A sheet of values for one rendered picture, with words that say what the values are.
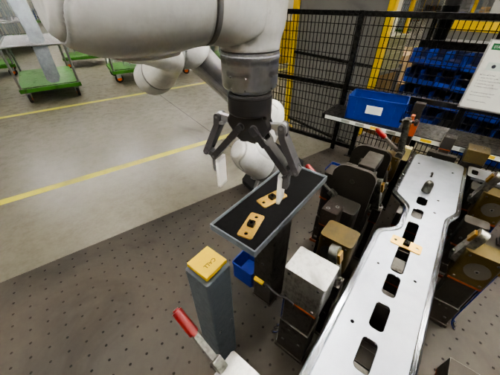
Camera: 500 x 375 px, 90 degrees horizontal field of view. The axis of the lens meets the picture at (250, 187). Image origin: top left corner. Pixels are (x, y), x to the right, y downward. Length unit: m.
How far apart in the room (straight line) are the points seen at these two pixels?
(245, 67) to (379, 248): 0.66
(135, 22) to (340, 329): 0.66
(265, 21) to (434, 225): 0.85
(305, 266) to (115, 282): 0.81
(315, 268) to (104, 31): 0.55
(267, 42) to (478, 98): 1.46
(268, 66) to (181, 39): 0.13
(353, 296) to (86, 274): 1.01
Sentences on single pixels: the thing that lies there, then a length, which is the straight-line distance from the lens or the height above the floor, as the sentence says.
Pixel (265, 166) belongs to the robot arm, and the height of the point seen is 0.93.
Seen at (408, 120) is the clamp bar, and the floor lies 1.21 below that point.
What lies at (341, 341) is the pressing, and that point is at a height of 1.00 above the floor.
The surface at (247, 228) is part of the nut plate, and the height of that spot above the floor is 1.16.
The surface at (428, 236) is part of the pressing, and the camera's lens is 0.98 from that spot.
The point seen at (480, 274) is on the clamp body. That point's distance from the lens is 0.98.
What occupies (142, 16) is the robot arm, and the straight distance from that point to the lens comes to 0.31.
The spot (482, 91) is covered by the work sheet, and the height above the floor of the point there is 1.24.
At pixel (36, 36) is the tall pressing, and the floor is 1.05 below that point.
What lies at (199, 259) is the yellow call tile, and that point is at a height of 1.16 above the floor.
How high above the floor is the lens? 1.60
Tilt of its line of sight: 37 degrees down
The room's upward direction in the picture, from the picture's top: straight up
